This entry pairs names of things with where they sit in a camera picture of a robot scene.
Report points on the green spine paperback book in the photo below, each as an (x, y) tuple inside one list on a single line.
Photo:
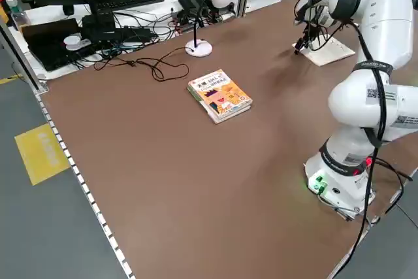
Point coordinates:
[(202, 106)]

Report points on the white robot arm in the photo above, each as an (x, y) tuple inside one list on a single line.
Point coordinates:
[(385, 21)]

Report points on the clear bottle with green cap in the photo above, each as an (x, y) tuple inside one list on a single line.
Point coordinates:
[(16, 14)]

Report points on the black dock box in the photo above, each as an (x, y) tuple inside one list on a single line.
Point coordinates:
[(98, 22)]

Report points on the orange illustrated cover book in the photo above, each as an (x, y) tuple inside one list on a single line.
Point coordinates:
[(222, 92)]

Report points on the cream paper notebook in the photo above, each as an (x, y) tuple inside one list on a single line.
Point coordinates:
[(333, 55)]

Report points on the aluminium frame rail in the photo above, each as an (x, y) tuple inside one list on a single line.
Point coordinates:
[(19, 60)]

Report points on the white round tape roll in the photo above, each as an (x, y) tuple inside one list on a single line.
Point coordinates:
[(72, 42)]

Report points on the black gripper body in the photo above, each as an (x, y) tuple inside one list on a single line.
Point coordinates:
[(311, 30)]

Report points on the black flat hub box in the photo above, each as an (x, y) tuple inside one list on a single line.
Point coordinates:
[(130, 34)]

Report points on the black laptop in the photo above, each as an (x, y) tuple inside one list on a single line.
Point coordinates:
[(45, 47)]

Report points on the white desk lamp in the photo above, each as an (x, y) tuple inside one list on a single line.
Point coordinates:
[(199, 48)]

